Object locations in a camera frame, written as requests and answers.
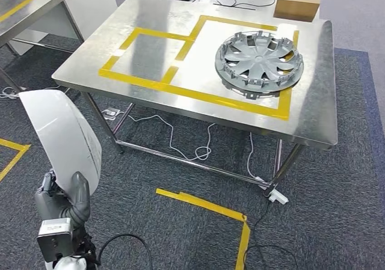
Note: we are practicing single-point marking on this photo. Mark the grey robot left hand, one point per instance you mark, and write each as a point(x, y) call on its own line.
point(81, 204)

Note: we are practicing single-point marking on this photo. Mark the white curved plastic part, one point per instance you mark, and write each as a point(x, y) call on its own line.
point(63, 136)

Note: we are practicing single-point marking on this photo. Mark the steel workbench table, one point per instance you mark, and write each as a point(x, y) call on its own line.
point(150, 17)

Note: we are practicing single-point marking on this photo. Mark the yellow floor tape square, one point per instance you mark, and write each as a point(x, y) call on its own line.
point(15, 144)

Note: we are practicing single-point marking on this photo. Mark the yellow floor tape corner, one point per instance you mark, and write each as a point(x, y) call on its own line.
point(201, 204)

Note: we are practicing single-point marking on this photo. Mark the white cabinet panel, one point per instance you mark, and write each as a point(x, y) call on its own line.
point(90, 9)

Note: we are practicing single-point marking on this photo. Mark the yellow tape double rectangle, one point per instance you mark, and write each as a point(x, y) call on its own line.
point(210, 99)

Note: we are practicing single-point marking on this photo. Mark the steel side table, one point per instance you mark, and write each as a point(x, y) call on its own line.
point(44, 5)

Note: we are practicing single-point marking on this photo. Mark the white power strip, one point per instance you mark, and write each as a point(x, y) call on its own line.
point(278, 196)

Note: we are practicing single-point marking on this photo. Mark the grey plastic hubcap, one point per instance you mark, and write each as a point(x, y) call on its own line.
point(258, 61)

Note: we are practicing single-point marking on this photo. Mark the brown cardboard box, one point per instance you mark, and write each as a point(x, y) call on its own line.
point(297, 1)

